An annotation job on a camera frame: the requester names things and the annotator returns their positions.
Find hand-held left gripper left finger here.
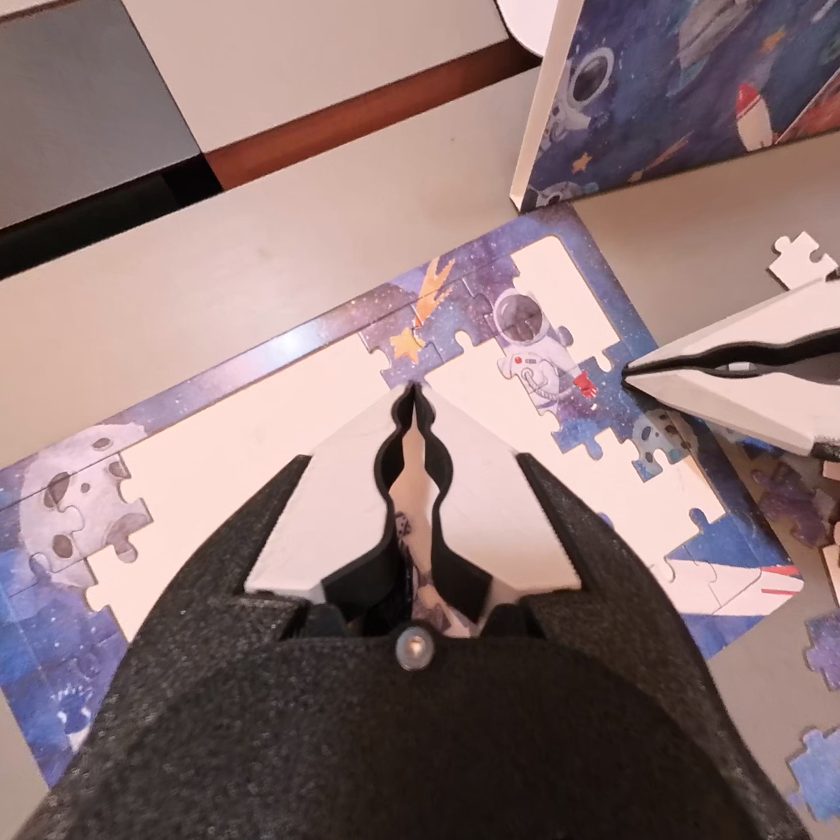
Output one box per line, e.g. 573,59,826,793
244,381,416,603

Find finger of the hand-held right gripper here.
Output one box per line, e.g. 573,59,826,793
621,364,840,457
620,277,840,383

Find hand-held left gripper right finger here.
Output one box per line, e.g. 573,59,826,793
417,382,584,621

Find pile of puzzle pieces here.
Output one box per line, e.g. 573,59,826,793
742,233,840,608

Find blue starry puzzle piece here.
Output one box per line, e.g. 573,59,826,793
535,394,605,462
787,727,840,823
804,612,840,691

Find grey porthole half puzzle piece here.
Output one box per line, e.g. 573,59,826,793
392,508,462,636

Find blue space puzzle frame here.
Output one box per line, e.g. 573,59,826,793
0,203,807,790

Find moon crater puzzle piece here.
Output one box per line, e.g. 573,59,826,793
71,453,156,565

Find grey moon puzzle piece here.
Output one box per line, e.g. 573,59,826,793
630,407,694,484

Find white astronaut puzzle piece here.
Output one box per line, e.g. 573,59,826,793
492,292,576,416

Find joined comet star puzzle pieces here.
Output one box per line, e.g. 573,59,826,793
360,258,521,389

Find space print puzzle box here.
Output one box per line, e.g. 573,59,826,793
510,0,840,215

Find pale tablet stand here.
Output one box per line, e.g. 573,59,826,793
494,0,573,55

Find adjacent grey table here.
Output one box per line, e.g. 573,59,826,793
0,0,547,232

